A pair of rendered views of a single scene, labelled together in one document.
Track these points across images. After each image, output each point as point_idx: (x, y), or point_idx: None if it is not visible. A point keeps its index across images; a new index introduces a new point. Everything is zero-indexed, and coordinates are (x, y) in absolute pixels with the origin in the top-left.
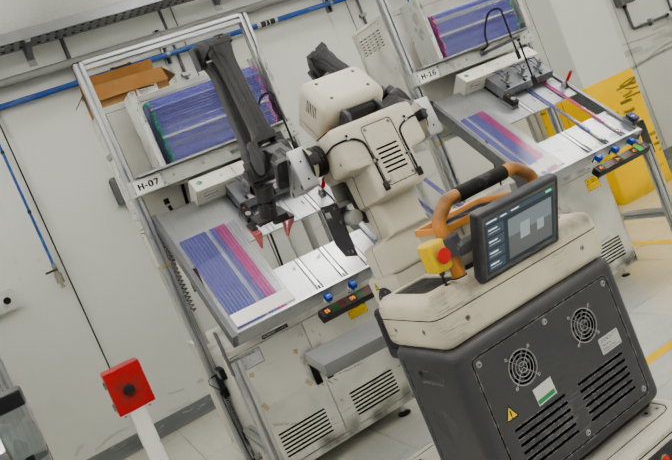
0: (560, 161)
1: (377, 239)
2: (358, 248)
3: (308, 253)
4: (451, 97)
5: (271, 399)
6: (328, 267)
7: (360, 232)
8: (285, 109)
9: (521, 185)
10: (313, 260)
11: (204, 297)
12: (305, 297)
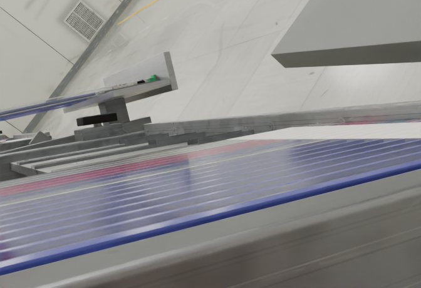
0: (22, 138)
1: (86, 128)
2: (89, 149)
3: (45, 171)
4: None
5: None
6: (140, 151)
7: (27, 159)
8: None
9: (42, 140)
10: (89, 163)
11: (284, 265)
12: (295, 111)
